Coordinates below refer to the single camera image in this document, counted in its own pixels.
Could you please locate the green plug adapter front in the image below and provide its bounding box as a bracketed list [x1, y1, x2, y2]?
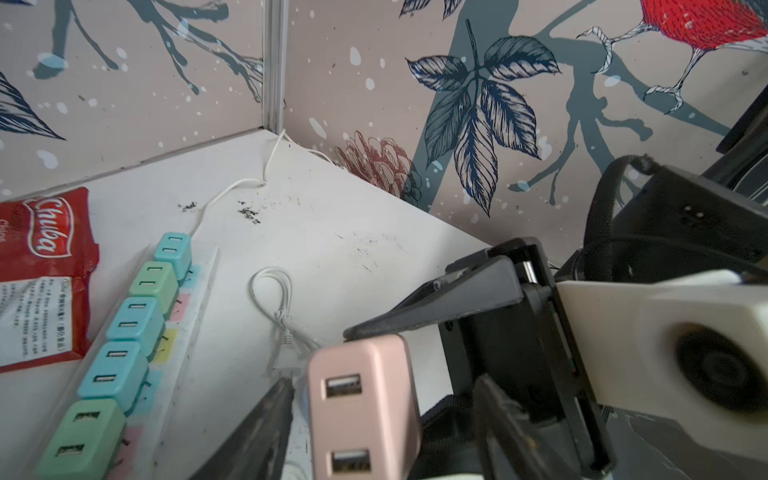
[36, 399, 126, 479]

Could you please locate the white multicolour power strip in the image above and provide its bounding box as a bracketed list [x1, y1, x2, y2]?
[23, 242, 220, 480]

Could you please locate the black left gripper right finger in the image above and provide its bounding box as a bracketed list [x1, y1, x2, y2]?
[473, 375, 579, 479]

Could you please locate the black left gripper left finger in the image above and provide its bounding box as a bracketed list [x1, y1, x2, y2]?
[191, 378, 295, 480]

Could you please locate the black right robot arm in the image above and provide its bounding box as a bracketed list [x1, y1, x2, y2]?
[344, 98, 767, 479]

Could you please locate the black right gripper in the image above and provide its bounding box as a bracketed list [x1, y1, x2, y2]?
[343, 238, 616, 479]

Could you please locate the power strip white cable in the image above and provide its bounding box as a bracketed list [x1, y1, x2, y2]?
[188, 128, 337, 238]

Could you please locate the light green plug adapter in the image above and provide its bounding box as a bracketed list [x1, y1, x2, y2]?
[129, 261, 179, 320]

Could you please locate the red white chips bag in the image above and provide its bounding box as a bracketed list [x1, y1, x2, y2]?
[1, 187, 99, 373]

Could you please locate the blue socket white cable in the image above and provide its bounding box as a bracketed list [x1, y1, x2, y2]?
[248, 266, 322, 376]

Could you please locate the pink plug adapter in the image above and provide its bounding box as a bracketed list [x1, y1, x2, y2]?
[307, 334, 422, 479]

